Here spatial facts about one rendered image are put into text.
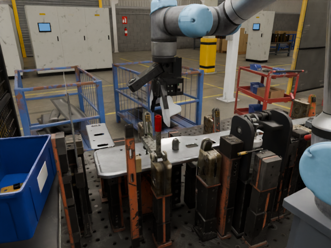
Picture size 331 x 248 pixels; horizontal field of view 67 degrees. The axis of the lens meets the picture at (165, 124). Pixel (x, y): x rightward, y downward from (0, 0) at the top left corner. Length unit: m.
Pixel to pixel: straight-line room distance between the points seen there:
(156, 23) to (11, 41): 7.93
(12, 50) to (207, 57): 5.75
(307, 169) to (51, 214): 0.59
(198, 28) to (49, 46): 8.13
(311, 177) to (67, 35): 8.50
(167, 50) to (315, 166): 0.47
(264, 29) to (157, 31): 10.76
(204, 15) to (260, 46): 10.85
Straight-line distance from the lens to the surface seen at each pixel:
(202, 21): 0.65
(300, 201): 0.69
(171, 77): 0.78
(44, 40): 8.65
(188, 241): 1.08
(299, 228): 0.70
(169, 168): 0.84
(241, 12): 0.71
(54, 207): 0.76
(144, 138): 0.98
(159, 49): 0.74
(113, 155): 1.03
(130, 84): 0.74
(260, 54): 11.49
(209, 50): 8.33
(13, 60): 8.61
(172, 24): 0.68
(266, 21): 11.49
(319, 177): 0.48
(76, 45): 8.80
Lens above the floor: 1.48
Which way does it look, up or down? 22 degrees down
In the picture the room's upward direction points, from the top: straight up
